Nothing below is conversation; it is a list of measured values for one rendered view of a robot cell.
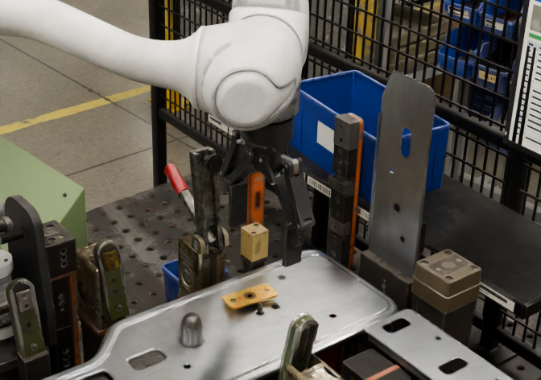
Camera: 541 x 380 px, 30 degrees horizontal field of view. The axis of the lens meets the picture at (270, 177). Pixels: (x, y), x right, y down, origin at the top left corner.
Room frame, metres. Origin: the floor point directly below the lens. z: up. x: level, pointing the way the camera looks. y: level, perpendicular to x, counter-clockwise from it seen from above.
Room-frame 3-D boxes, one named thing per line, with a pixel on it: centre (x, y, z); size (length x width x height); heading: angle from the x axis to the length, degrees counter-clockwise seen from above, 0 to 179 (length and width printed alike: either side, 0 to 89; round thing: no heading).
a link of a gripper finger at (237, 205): (1.35, 0.05, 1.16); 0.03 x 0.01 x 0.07; 128
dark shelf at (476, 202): (1.72, -0.21, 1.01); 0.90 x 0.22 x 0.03; 38
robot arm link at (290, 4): (1.28, 0.01, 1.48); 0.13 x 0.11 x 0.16; 174
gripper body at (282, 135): (1.30, 0.01, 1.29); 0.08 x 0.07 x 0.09; 38
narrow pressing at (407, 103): (1.45, -0.21, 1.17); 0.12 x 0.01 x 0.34; 38
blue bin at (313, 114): (1.76, -0.18, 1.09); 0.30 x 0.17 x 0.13; 32
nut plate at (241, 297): (1.32, 0.03, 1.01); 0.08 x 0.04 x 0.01; 121
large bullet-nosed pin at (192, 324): (1.22, 0.11, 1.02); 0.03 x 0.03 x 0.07
